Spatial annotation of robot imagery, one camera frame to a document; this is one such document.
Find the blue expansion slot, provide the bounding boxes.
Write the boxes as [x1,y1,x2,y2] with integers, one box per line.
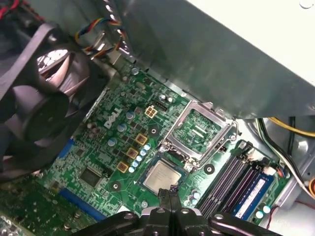
[57,138,75,161]
[59,188,108,221]

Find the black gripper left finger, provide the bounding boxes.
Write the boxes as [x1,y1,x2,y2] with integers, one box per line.
[97,188,171,236]

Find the yellow wire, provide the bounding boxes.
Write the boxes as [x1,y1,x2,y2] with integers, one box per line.
[268,117,315,138]

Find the black case fan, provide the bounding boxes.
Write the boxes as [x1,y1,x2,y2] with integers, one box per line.
[0,21,109,177]

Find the black RAM slot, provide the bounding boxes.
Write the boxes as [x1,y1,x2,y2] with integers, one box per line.
[206,149,254,214]
[198,144,247,211]
[216,157,261,218]

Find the black PC case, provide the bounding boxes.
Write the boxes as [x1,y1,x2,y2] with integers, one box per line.
[0,0,315,236]

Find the green motherboard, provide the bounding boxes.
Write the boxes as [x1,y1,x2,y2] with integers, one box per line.
[48,59,295,236]

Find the grey power supply unit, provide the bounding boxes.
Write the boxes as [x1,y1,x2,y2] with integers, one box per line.
[122,0,315,121]

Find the coloured fan wires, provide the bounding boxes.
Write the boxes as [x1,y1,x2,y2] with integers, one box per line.
[75,17,130,61]

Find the RAM stick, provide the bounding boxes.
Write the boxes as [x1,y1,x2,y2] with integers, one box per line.
[232,169,276,220]

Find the metal locking lever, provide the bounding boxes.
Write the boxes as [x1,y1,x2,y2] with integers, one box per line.
[230,118,241,142]

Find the grey white wire bundle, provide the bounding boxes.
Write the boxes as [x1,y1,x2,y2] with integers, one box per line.
[255,118,315,197]

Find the silver CPU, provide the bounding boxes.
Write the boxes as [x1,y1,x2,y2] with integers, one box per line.
[141,159,185,195]

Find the metal socket cover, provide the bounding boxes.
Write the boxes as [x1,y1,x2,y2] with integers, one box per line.
[161,99,239,171]

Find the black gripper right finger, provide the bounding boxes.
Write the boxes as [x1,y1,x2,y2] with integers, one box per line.
[170,185,274,236]

